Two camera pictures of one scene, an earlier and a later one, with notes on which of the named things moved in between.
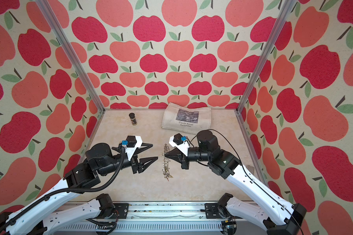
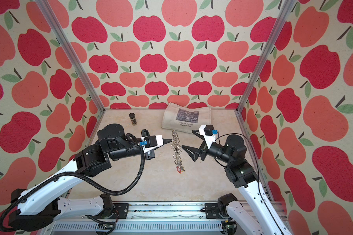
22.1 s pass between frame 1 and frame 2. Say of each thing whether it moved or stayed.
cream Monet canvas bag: stayed
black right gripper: moved
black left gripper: moved
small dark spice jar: stayed
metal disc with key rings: moved
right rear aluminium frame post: stayed
